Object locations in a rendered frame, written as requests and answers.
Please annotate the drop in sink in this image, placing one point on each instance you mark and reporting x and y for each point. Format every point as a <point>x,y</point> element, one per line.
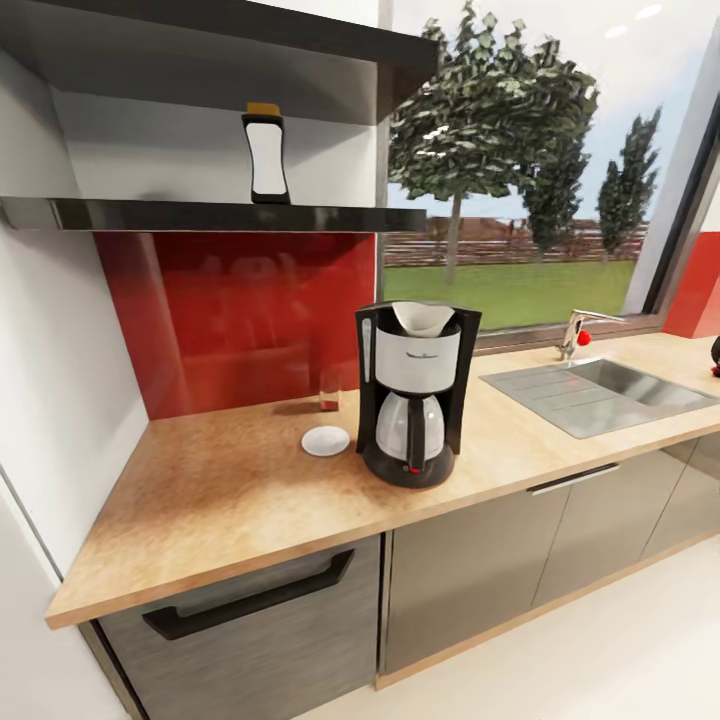
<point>593,397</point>

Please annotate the water glass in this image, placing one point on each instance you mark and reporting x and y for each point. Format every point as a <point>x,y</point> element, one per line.
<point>330,389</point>

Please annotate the bottle of coffee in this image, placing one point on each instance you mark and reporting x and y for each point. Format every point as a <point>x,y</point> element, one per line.
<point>265,131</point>

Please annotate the countertop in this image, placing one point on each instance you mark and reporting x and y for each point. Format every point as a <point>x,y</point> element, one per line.
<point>211,496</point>

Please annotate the paper coffee filter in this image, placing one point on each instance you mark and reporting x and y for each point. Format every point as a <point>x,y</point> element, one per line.
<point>422,321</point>

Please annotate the coffee maker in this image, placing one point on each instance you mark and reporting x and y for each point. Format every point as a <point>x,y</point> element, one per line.
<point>412,393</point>

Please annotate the cabinet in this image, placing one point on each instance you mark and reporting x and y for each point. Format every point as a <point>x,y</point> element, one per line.
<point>450,577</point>

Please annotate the dishwasher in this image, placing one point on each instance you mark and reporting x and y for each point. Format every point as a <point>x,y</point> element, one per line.
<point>271,644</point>

